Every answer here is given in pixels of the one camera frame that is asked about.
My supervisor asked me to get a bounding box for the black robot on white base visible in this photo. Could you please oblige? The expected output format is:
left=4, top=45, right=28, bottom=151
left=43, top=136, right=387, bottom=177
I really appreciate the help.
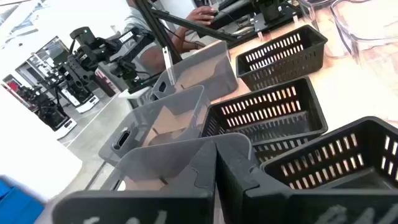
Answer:
left=57, top=57, right=101, bottom=114
left=30, top=88, right=78, bottom=140

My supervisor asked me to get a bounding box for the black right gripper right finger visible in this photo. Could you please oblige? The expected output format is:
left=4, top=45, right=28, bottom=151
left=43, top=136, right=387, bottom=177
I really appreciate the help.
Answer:
left=216, top=143, right=398, bottom=224

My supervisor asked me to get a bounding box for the person's hand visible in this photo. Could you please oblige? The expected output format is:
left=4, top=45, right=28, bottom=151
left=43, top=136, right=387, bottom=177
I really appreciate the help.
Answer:
left=185, top=6, right=218, bottom=26

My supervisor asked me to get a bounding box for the black keyboard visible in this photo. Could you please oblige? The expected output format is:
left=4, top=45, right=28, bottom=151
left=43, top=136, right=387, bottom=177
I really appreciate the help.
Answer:
left=214, top=0, right=261, bottom=30

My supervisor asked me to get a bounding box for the silver frame brace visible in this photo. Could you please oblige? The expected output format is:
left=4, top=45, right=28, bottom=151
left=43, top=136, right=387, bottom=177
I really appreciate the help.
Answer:
left=161, top=46, right=176, bottom=86

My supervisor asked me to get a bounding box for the black aluminium frame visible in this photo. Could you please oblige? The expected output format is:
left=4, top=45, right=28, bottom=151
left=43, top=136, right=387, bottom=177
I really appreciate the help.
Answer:
left=133, top=0, right=304, bottom=65

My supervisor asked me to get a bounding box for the red cart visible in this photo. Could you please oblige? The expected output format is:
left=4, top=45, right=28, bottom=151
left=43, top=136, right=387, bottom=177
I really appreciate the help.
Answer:
left=1, top=74, right=34, bottom=111

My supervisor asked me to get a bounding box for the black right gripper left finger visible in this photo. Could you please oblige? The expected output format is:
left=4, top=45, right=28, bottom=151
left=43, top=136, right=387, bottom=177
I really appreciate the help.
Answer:
left=51, top=139, right=218, bottom=224

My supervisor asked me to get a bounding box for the person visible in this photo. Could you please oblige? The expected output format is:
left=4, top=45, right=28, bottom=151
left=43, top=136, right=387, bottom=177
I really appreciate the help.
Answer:
left=123, top=0, right=208, bottom=77

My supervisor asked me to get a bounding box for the grey translucent plastic basket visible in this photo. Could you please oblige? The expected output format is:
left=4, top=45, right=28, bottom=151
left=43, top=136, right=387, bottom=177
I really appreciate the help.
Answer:
left=98, top=85, right=211, bottom=167
left=114, top=133, right=253, bottom=191
left=149, top=40, right=239, bottom=103

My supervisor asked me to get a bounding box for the blue plastic crate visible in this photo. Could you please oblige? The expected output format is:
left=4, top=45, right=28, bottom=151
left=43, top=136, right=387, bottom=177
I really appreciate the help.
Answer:
left=0, top=175, right=46, bottom=224

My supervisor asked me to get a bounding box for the black slotted plastic basket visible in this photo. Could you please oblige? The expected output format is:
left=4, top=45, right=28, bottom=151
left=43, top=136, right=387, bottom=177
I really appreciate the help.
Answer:
left=200, top=76, right=329, bottom=165
left=260, top=116, right=398, bottom=191
left=235, top=24, right=329, bottom=91

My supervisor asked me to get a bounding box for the white panel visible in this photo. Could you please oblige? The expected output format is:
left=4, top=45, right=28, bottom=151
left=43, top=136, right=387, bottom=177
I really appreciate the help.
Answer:
left=0, top=90, right=83, bottom=202

